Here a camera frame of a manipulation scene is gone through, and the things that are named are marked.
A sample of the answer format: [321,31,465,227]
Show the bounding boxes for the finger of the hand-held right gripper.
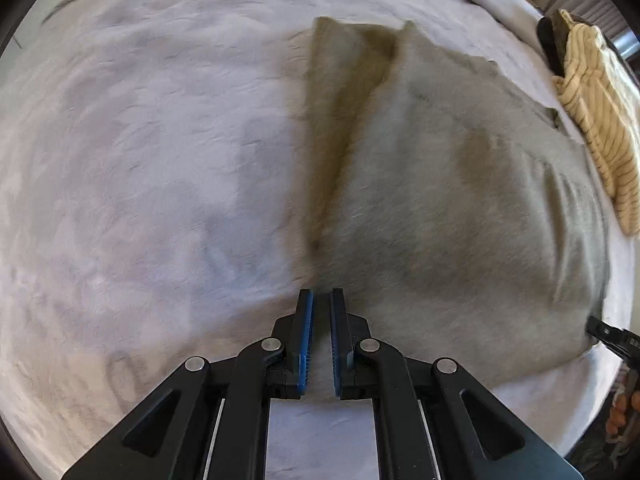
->
[585,316,640,362]

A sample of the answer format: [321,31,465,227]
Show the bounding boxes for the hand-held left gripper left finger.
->
[62,288,316,480]

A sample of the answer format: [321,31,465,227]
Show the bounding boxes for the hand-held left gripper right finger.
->
[329,288,583,480]

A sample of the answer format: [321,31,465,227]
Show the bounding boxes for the grey knitted sweater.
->
[287,16,612,392]

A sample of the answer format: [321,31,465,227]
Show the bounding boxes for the cream striped garment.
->
[552,9,640,236]

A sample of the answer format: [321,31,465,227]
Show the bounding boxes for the lavender plush blanket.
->
[0,0,633,480]

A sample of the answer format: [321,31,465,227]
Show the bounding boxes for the dark object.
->
[536,12,571,78]

